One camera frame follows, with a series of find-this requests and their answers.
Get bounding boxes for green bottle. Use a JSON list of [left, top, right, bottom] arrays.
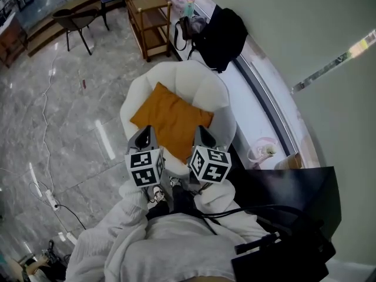
[[184, 0, 196, 18]]

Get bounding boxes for grey roller blind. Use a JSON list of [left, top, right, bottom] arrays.
[[187, 0, 376, 86], [293, 44, 376, 170]]

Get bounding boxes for person's left shoe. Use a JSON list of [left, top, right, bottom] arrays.
[[152, 185, 166, 203]]

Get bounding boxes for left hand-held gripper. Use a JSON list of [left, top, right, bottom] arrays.
[[124, 125, 165, 188]]

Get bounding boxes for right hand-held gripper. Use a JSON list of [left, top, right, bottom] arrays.
[[188, 125, 233, 185]]

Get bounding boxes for brown cardboard box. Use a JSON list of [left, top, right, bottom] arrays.
[[274, 151, 304, 170]]

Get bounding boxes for pink clear bag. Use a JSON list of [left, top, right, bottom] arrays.
[[246, 136, 280, 169]]

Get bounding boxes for black cable bundle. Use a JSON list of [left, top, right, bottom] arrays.
[[187, 203, 321, 238]]

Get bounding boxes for wooden shelf rack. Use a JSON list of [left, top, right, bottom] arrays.
[[125, 0, 173, 63]]

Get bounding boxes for white round sofa chair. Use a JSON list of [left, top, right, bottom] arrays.
[[119, 59, 237, 177]]

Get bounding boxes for person's black trousers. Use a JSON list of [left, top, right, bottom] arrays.
[[145, 186, 201, 221]]

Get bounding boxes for wooden cabinet with white top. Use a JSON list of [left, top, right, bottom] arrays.
[[0, 18, 29, 69]]

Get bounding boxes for person's white sweater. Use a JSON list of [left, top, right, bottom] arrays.
[[104, 213, 236, 282]]

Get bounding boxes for wooden step platform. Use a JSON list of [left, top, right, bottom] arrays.
[[26, 0, 102, 58]]

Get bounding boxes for person's left forearm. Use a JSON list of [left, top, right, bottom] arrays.
[[85, 180, 150, 246]]

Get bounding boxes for black battery box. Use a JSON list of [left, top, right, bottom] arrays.
[[231, 232, 337, 282]]

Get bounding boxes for black glass-door cabinet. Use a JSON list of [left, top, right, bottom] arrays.
[[229, 166, 343, 240]]

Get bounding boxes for orange cushion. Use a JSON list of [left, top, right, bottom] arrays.
[[129, 82, 214, 165]]

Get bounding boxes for black backpack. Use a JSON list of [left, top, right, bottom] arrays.
[[187, 5, 249, 75]]

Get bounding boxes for small dark handbag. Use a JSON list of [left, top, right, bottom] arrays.
[[174, 15, 208, 52]]

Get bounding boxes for white cable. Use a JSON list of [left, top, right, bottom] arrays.
[[0, 50, 60, 195]]

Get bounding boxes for person's right forearm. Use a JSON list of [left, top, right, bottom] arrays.
[[193, 182, 265, 238]]

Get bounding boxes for dark wicker chair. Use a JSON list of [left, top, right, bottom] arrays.
[[52, 6, 101, 56]]

